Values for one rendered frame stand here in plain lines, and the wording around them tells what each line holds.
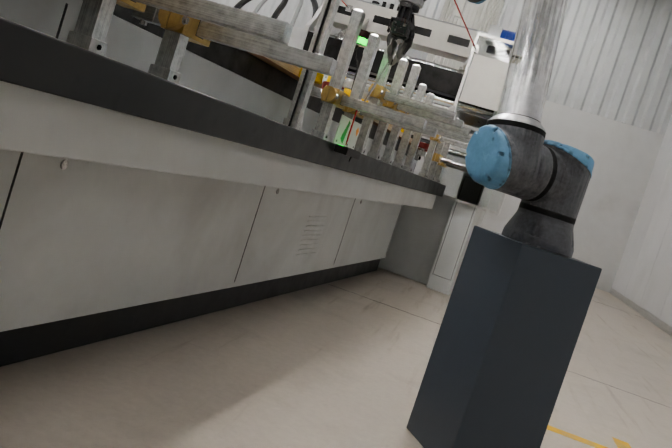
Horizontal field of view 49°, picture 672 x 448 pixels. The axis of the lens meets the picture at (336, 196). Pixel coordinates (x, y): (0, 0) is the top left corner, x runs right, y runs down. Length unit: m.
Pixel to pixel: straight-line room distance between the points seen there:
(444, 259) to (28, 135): 4.13
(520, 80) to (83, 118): 1.09
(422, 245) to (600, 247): 6.48
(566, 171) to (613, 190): 9.55
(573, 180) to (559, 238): 0.15
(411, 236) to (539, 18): 3.46
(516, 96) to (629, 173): 9.67
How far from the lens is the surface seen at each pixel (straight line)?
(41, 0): 1.50
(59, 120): 1.28
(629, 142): 11.59
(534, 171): 1.90
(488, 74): 5.16
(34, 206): 1.64
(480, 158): 1.89
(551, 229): 1.97
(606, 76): 11.65
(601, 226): 11.49
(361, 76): 2.64
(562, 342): 2.02
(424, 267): 5.27
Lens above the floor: 0.67
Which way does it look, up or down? 3 degrees down
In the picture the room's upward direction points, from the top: 18 degrees clockwise
